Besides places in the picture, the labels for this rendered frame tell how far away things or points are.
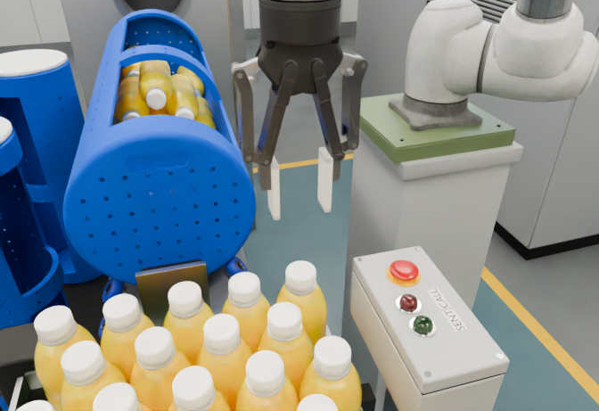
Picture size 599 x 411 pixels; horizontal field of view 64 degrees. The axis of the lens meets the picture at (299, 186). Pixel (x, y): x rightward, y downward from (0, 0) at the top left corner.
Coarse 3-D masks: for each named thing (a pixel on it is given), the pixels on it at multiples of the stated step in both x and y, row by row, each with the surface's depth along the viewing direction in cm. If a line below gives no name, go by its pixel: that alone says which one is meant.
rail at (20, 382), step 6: (18, 378) 61; (18, 384) 61; (24, 384) 62; (18, 390) 60; (24, 390) 61; (12, 396) 59; (18, 396) 59; (24, 396) 61; (12, 402) 59; (18, 402) 59; (24, 402) 61; (12, 408) 58; (18, 408) 59
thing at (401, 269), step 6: (390, 264) 61; (396, 264) 61; (402, 264) 61; (408, 264) 61; (414, 264) 61; (390, 270) 60; (396, 270) 60; (402, 270) 60; (408, 270) 60; (414, 270) 60; (396, 276) 59; (402, 276) 59; (408, 276) 59; (414, 276) 59
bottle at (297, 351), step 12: (264, 336) 56; (276, 336) 54; (300, 336) 55; (264, 348) 55; (276, 348) 54; (288, 348) 54; (300, 348) 55; (312, 348) 57; (288, 360) 54; (300, 360) 55; (288, 372) 54; (300, 372) 55
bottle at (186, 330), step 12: (168, 312) 59; (192, 312) 57; (204, 312) 59; (168, 324) 58; (180, 324) 57; (192, 324) 57; (204, 324) 58; (180, 336) 57; (192, 336) 57; (180, 348) 57; (192, 348) 58; (192, 360) 58
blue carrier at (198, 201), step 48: (144, 48) 101; (192, 48) 145; (96, 96) 89; (96, 144) 67; (144, 144) 66; (192, 144) 68; (96, 192) 67; (144, 192) 69; (192, 192) 72; (240, 192) 74; (96, 240) 71; (144, 240) 74; (192, 240) 76; (240, 240) 79
